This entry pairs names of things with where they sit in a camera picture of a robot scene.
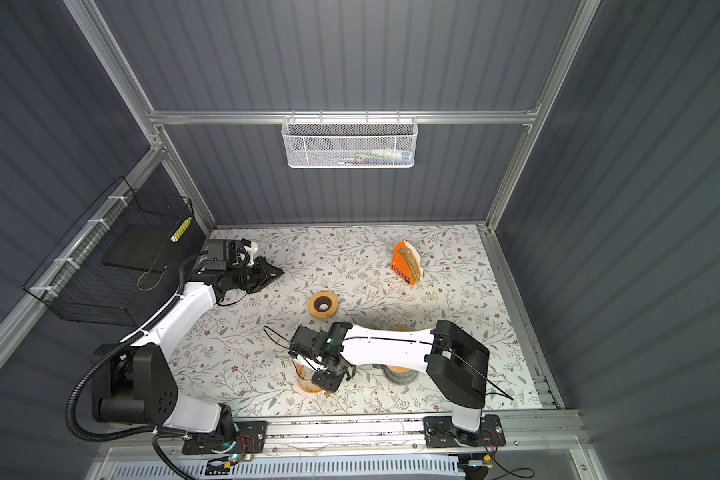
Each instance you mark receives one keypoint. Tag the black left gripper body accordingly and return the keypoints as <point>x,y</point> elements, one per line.
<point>237,275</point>

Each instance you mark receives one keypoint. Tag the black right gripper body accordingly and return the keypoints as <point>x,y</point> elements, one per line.
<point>324,378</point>

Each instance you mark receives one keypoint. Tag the orange glass carafe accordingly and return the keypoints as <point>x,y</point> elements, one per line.
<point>304,376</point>

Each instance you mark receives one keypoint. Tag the grey glass carafe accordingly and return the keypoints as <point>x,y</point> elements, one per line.
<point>399,375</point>

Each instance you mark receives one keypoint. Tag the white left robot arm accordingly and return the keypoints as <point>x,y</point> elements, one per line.
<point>131,381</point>

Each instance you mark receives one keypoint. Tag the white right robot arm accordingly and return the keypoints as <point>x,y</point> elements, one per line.
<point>456,362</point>

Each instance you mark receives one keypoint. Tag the orange coffee filter box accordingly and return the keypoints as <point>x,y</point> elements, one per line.
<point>406,263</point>

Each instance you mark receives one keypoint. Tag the floral table mat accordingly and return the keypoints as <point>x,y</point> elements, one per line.
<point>235,353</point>

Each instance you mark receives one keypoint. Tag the white ribbed front panel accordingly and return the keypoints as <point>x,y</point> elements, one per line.
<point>422,466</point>

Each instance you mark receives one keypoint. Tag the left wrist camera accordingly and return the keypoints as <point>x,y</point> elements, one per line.
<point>246,251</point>

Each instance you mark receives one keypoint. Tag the black wire basket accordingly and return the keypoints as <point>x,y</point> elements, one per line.
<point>122,265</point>

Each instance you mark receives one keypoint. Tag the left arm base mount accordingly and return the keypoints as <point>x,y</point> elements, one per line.
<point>246,437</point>

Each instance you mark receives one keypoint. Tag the white wire mesh basket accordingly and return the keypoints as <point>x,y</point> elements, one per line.
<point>344,144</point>

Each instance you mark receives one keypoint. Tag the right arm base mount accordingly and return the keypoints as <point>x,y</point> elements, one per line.
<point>441,433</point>

